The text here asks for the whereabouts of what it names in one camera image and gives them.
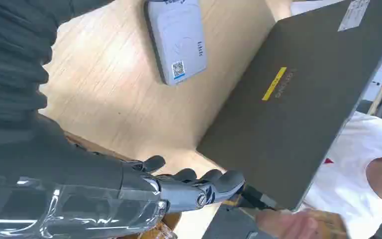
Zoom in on person's left hand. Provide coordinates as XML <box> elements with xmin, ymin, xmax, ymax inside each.
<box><xmin>255</xmin><ymin>209</ymin><xmax>320</xmax><ymax>239</ymax></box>

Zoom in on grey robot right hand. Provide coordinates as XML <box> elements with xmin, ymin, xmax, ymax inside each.
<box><xmin>0</xmin><ymin>114</ymin><xmax>246</xmax><ymax>239</ymax></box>

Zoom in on person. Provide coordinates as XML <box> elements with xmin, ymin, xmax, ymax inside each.
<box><xmin>301</xmin><ymin>110</ymin><xmax>382</xmax><ymax>239</ymax></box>

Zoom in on dark grey laptop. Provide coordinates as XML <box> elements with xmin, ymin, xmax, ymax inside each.
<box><xmin>195</xmin><ymin>0</ymin><xmax>382</xmax><ymax>212</ymax></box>

